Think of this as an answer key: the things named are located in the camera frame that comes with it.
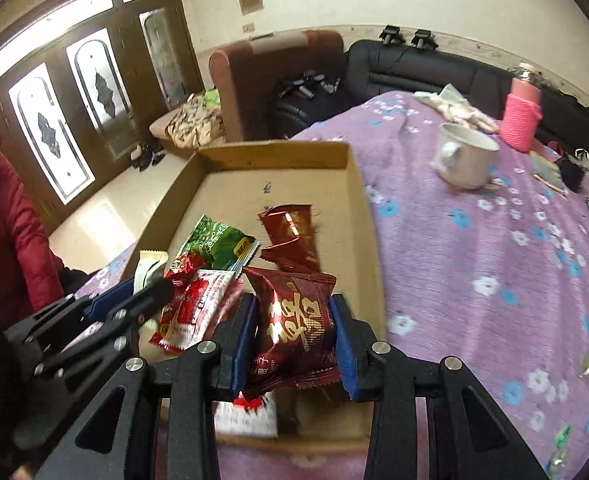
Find small notebook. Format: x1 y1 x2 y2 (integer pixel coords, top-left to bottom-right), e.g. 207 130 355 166
529 152 568 196

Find small black pouch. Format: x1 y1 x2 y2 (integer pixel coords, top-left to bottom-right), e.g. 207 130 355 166
557 152 588 193

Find black devices with cables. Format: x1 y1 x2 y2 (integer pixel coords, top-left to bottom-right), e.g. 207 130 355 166
279 72 343 98

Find patterned beige cloth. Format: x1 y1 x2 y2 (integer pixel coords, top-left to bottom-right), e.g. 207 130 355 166
165 94 226 150

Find row of dark shoes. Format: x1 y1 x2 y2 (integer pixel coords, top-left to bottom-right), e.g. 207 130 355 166
130 142 168 172

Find white gloves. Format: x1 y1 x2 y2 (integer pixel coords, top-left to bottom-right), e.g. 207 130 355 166
415 84 500 135

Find purple floral tablecloth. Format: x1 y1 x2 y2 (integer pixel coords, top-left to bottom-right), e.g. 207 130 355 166
72 89 589 480

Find white red snack packet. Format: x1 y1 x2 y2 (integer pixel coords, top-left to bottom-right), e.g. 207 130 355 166
148 269 242 356
213 391 279 440

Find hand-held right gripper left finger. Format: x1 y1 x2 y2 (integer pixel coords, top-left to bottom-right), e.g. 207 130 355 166
34 292 259 480

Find pink knit sleeve bottle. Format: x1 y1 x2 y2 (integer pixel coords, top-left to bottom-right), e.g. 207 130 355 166
499 67 544 153

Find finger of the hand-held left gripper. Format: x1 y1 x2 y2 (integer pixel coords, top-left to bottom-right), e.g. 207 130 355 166
29 277 175 381
4 280 138 346

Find cream snack packet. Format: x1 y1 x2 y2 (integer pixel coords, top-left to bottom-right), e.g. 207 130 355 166
130 249 169 296

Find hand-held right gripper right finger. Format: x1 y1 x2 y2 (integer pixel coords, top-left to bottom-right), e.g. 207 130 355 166
329 294 548 480

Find dark red snack packet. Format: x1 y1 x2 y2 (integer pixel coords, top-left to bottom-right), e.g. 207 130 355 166
257 203 321 273

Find dark red gold print packet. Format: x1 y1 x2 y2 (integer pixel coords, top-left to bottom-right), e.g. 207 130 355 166
243 266 340 401

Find brown armchair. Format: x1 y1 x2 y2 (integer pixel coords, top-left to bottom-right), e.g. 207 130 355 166
149 30 345 161

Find white mug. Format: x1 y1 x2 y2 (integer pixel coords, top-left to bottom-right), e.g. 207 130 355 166
433 122 501 190

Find cardboard box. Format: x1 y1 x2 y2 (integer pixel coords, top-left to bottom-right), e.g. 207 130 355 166
119 141 388 456

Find black leather sofa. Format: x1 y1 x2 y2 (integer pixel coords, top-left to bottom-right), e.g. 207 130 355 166
274 39 589 161

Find green pea snack packet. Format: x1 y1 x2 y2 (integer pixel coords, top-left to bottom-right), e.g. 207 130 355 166
178 214 261 273

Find wooden glass panel door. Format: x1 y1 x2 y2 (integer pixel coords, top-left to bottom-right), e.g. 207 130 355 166
0 0 205 233

